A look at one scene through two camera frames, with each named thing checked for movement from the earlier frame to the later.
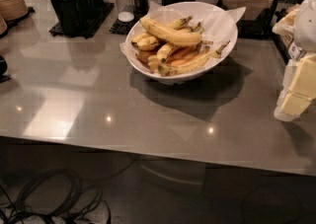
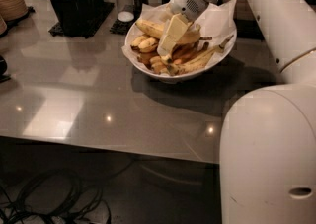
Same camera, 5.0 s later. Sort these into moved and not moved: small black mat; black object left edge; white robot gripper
Moved: white robot gripper
Not moved: small black mat; black object left edge
